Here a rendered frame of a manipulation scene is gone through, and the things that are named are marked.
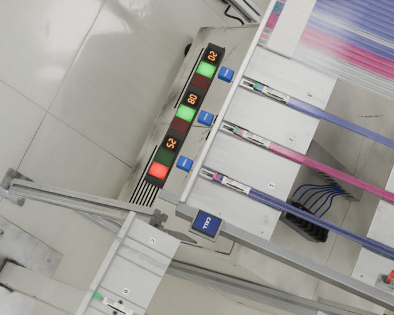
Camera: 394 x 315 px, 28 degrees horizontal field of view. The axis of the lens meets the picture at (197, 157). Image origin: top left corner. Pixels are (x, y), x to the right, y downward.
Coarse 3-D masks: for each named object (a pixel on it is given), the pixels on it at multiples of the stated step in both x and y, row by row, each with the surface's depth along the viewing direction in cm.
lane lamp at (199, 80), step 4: (196, 72) 171; (196, 76) 171; (200, 76) 171; (204, 76) 171; (192, 80) 171; (196, 80) 171; (200, 80) 171; (204, 80) 171; (208, 80) 171; (196, 84) 170; (200, 84) 170; (204, 84) 171; (204, 88) 170
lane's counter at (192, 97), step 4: (188, 92) 170; (192, 92) 170; (188, 96) 170; (192, 96) 170; (196, 96) 170; (200, 96) 170; (184, 100) 169; (188, 100) 169; (192, 100) 170; (196, 100) 170; (192, 104) 169; (196, 104) 169
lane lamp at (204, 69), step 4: (200, 64) 172; (204, 64) 172; (208, 64) 172; (200, 68) 172; (204, 68) 172; (208, 68) 172; (212, 68) 172; (200, 72) 171; (204, 72) 171; (208, 72) 171; (212, 72) 171; (208, 76) 171
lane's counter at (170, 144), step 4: (168, 136) 167; (172, 136) 167; (164, 140) 167; (168, 140) 167; (172, 140) 167; (176, 140) 167; (180, 140) 167; (164, 144) 167; (168, 144) 167; (172, 144) 167; (176, 144) 167; (168, 148) 166; (172, 148) 166; (176, 148) 167
